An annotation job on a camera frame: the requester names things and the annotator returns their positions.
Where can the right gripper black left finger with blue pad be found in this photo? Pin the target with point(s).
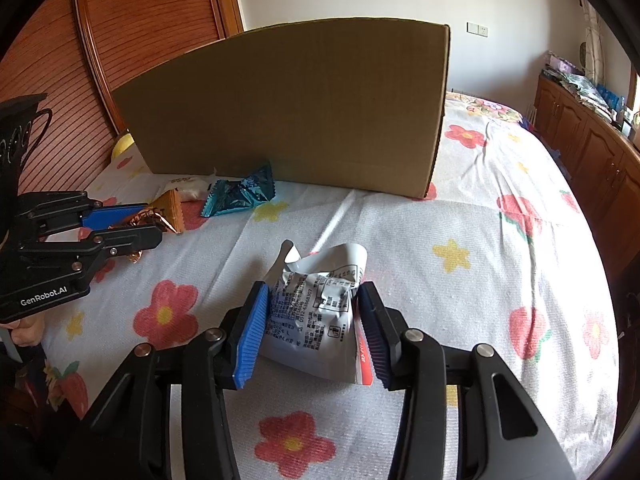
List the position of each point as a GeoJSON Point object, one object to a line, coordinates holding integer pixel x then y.
{"type": "Point", "coordinates": [162, 414]}

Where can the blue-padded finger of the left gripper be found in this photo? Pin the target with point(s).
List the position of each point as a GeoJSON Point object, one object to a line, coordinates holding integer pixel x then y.
{"type": "Point", "coordinates": [101, 218]}

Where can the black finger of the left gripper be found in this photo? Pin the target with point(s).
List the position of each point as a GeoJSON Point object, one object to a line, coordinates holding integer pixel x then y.
{"type": "Point", "coordinates": [128, 240]}

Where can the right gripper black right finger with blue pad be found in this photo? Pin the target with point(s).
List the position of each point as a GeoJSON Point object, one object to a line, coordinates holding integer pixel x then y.
{"type": "Point", "coordinates": [501, 432]}

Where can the copper foil candy wrapper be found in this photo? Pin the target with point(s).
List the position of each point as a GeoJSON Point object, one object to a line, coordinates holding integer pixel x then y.
{"type": "Point", "coordinates": [164, 212]}

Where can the small white snack pack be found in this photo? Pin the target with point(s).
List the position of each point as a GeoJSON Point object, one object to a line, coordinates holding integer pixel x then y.
{"type": "Point", "coordinates": [189, 188]}

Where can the teal foil snack pack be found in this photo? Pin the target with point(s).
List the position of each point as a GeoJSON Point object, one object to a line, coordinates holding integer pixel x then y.
{"type": "Point", "coordinates": [227, 196]}

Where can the white snack pack red stripe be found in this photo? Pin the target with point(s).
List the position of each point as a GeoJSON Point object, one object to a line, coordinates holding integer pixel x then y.
{"type": "Point", "coordinates": [313, 325]}

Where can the person's left hand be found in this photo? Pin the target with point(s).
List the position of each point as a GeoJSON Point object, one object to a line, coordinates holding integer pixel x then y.
{"type": "Point", "coordinates": [27, 332]}

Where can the yellow plush toy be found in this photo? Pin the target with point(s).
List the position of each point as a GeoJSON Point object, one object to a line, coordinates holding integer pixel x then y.
{"type": "Point", "coordinates": [122, 144]}

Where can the floral white bed sheet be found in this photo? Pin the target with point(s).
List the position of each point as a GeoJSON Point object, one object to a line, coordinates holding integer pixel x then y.
{"type": "Point", "coordinates": [498, 252]}

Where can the wooden slatted wardrobe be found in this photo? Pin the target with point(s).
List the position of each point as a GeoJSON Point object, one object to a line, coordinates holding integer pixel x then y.
{"type": "Point", "coordinates": [77, 53]}

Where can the brown cardboard box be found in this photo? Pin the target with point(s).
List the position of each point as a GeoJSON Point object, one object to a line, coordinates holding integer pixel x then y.
{"type": "Point", "coordinates": [348, 102]}

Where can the wooden side cabinet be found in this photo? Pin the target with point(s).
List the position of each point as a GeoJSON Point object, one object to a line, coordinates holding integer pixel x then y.
{"type": "Point", "coordinates": [603, 172]}

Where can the clutter pile on cabinet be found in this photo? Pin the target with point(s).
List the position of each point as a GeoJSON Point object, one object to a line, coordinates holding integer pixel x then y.
{"type": "Point", "coordinates": [605, 103]}

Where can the patterned white curtain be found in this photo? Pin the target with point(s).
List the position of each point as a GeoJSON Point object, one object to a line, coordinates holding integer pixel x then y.
{"type": "Point", "coordinates": [594, 56]}

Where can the white wall socket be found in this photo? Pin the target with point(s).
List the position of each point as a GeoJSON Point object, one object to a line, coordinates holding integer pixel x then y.
{"type": "Point", "coordinates": [476, 29]}

